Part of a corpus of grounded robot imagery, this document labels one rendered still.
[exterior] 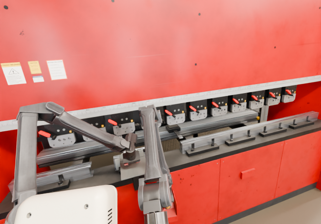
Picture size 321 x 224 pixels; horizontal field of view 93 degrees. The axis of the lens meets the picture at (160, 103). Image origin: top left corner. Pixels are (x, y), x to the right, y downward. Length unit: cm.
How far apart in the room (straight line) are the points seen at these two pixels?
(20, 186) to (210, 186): 133
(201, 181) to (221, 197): 33
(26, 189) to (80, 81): 61
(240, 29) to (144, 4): 75
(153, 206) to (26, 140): 51
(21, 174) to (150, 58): 84
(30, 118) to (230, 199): 172
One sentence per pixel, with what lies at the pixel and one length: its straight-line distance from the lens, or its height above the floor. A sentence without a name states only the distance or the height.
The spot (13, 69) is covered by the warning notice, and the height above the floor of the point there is 168.
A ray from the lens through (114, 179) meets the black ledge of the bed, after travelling 127.
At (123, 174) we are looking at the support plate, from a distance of 109.
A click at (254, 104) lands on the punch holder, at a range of 163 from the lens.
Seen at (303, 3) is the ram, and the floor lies 203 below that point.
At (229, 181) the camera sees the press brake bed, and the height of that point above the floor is 55.
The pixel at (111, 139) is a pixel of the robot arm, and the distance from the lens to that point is 87.
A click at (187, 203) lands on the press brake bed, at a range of 160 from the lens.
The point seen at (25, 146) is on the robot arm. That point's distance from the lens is 75.
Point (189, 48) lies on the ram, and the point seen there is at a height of 173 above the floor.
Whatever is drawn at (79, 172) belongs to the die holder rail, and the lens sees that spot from 134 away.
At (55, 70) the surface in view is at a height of 166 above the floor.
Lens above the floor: 169
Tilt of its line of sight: 17 degrees down
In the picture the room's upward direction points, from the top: 4 degrees counter-clockwise
